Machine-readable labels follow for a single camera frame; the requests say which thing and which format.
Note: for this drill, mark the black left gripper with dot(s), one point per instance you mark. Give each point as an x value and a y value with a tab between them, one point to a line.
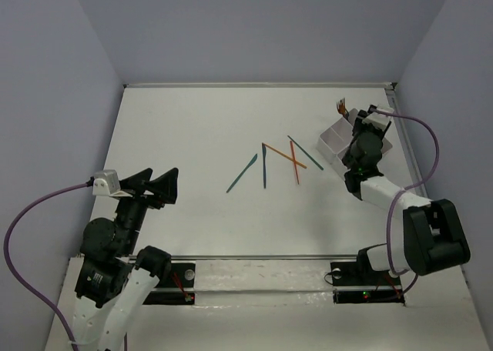
145	195

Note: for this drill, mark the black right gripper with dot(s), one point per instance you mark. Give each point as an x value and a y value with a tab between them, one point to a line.
358	125

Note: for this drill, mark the copper fork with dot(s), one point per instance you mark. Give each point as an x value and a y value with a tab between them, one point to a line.
342	109

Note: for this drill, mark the red orange chopstick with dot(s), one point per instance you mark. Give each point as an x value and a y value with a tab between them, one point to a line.
295	165

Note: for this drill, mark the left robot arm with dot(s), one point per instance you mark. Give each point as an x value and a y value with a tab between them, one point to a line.
109	289

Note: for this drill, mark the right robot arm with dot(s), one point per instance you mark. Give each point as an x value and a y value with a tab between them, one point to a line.
422	236

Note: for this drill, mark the white divided utensil container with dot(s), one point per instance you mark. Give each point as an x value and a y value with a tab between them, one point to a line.
333	143

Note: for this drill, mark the teal chopstick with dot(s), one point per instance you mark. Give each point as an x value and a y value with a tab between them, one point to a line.
306	153

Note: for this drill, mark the orange yellow chopstick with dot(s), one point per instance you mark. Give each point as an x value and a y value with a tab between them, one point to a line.
286	156

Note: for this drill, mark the teal plastic knife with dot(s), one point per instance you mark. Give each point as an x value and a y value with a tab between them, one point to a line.
240	175

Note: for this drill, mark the dark blue plastic knife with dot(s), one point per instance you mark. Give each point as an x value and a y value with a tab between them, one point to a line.
264	163

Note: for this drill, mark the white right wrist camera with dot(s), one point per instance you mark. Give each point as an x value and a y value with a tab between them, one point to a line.
378	116

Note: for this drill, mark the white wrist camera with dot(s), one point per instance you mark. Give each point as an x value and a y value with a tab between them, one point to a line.
105	183
378	116

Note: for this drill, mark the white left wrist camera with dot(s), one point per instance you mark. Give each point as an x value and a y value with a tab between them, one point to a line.
105	183

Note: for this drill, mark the aluminium table rail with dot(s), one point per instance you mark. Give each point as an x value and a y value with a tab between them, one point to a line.
337	257

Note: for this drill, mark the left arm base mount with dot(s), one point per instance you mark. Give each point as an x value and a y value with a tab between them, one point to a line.
177	289

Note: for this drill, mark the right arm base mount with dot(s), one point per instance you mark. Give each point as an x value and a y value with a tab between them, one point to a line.
351	285

